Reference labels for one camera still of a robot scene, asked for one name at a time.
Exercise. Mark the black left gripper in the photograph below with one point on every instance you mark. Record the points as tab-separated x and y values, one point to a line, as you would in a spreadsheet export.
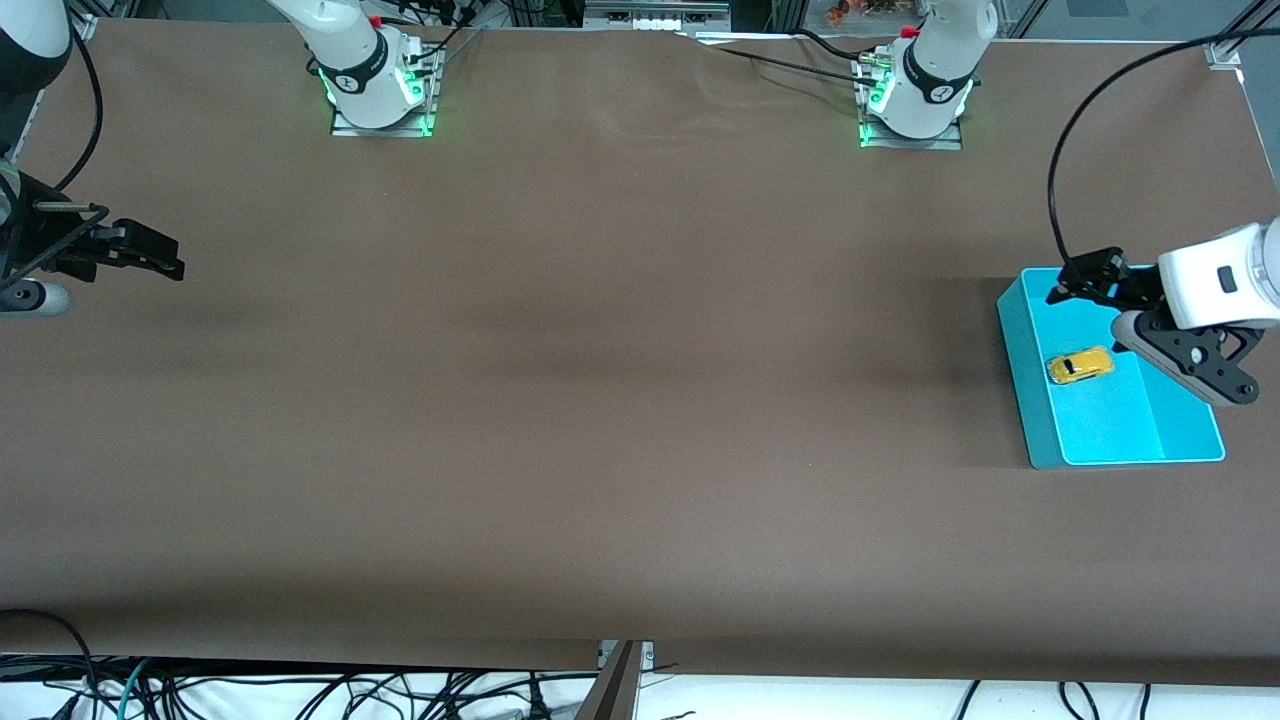
1133	288

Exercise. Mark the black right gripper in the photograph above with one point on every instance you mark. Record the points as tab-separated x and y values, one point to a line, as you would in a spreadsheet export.
40	240

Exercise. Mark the yellow toy beetle car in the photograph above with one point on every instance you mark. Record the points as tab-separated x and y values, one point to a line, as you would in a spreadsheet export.
1080	366

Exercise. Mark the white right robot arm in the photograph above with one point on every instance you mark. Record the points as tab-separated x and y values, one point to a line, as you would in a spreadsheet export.
350	70

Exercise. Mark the turquoise plastic bin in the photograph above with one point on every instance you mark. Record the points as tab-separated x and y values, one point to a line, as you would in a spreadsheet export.
1100	430

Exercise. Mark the white power strip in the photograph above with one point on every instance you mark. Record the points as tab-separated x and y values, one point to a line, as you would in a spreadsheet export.
655	22

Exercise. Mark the dark table leg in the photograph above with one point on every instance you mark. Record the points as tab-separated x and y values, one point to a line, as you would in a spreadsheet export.
610	695

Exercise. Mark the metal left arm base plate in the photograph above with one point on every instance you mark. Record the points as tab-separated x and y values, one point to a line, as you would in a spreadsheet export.
940	143

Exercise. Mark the aluminium table corner bracket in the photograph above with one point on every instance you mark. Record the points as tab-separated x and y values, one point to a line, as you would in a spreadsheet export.
80	25
1220	50

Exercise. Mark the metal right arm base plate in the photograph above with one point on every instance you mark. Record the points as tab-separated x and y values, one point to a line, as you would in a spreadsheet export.
400	129

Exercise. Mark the silver table edge bracket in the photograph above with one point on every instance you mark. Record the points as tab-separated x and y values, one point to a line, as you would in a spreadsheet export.
645	655

